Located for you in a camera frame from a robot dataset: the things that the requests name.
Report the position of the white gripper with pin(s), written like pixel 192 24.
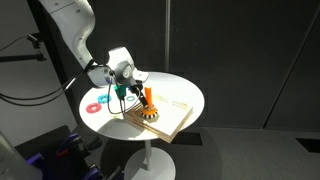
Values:
pixel 140 76

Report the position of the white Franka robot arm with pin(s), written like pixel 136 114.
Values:
pixel 78 36

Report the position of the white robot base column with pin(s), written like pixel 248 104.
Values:
pixel 13 163

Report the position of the wooden tray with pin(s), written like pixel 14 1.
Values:
pixel 170 121

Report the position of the grey vertical pole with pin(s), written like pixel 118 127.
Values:
pixel 167 33

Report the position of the blue clamp with red part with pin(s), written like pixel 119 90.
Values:
pixel 71 143

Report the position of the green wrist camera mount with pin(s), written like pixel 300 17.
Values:
pixel 120 91

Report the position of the white table pedestal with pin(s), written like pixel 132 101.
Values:
pixel 148 163

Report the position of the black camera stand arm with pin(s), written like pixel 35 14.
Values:
pixel 20 58

